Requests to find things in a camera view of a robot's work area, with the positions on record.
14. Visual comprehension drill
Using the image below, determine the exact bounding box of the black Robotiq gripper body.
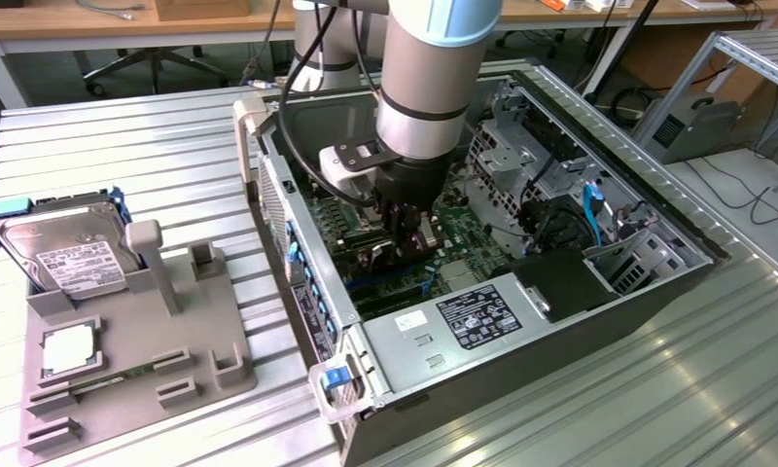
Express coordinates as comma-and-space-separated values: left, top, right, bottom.
371, 153, 454, 211

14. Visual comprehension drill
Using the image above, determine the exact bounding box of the green expansion card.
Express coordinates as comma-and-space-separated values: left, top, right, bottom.
361, 237, 433, 281

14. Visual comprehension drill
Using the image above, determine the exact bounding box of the green motherboard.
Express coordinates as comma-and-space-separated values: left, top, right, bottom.
301, 158, 517, 320

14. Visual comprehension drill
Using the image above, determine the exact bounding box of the black RAM slot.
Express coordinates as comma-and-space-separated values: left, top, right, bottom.
335, 226, 394, 247

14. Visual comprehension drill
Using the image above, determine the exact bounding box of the RAM stick with white label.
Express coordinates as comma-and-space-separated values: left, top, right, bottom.
346, 240, 390, 258

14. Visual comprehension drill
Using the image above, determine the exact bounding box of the CPU socket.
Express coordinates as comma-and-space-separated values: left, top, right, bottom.
347, 199, 390, 231

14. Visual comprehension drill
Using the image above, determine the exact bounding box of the silver chipset heatsink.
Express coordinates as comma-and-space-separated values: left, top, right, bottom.
434, 261, 481, 287

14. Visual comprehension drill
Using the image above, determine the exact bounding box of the silver perforated drive cage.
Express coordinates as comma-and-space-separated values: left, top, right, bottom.
462, 80, 595, 247

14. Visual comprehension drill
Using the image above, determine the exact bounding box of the black expansion slot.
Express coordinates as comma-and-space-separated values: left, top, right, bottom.
355, 291, 433, 316
351, 283, 427, 306

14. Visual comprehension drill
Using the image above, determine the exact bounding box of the black plastic shroud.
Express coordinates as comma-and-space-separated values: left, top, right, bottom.
510, 246, 617, 325

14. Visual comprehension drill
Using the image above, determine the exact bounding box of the grey power supply unit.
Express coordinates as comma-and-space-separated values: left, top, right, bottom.
361, 271, 553, 396

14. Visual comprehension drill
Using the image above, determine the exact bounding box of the blue case latch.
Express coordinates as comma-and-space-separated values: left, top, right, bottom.
318, 367, 353, 390

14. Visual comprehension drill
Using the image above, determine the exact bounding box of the silver disk bay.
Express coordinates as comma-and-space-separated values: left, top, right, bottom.
582, 226, 715, 299

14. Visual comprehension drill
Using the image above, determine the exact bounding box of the open black PC case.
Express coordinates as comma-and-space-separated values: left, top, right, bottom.
231, 69, 734, 467

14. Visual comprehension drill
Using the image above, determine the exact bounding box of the black chair base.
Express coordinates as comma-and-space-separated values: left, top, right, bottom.
495, 27, 569, 51

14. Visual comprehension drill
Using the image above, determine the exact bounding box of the grey parts rack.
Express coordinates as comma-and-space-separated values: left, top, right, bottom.
17, 219, 259, 463

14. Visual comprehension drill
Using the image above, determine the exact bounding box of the office chair with star base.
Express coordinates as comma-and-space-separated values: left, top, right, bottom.
78, 46, 233, 97

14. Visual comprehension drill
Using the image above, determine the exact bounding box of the brown cardboard box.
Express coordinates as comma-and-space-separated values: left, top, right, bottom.
154, 0, 251, 22

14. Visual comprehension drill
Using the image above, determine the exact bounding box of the black slanted pole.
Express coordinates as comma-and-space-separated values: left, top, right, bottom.
581, 0, 661, 98

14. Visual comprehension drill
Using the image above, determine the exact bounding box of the silver hard disk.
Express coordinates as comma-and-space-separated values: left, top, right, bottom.
0, 203, 131, 302

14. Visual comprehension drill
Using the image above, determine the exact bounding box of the bare green RAM stick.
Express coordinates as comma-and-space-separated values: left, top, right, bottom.
67, 364, 158, 393

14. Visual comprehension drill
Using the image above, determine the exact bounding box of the long wooden desk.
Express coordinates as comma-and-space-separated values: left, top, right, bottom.
491, 0, 778, 123

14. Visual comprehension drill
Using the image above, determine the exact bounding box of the silver CPU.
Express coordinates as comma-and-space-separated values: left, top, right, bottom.
39, 327, 99, 377

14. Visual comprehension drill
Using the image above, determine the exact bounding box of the blue disk caddy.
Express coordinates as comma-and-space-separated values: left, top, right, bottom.
0, 187, 129, 293

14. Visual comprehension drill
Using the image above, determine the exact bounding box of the wooden desk with white legs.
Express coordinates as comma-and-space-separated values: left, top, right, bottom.
0, 0, 299, 109

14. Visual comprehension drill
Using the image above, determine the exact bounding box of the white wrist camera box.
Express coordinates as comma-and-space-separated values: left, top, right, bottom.
317, 138, 398, 196

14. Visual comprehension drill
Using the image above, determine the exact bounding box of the black wire bundle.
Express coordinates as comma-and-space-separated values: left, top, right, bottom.
517, 197, 589, 254

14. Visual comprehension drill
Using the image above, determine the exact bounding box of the thick black camera cable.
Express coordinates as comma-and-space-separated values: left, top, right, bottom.
278, 0, 374, 205

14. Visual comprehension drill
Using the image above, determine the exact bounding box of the blue flat wire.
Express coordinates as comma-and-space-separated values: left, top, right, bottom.
581, 180, 609, 250

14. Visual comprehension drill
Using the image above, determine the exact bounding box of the grey cable with metal plug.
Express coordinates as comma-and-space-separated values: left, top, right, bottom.
239, 0, 281, 92

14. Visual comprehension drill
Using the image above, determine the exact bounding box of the coiled black cable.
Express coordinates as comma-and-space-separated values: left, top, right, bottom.
611, 86, 657, 122

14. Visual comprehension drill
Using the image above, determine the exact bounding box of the grey tower unit with handle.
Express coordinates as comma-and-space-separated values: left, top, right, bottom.
633, 94, 749, 165

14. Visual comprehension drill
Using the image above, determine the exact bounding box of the black floor cable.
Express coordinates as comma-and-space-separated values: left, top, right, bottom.
683, 158, 778, 228

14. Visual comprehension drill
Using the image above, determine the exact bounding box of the light grey cable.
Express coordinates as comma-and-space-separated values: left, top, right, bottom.
74, 0, 147, 22

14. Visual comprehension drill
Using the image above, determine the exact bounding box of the aluminium profile frame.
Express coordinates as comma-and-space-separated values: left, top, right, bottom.
629, 26, 778, 162

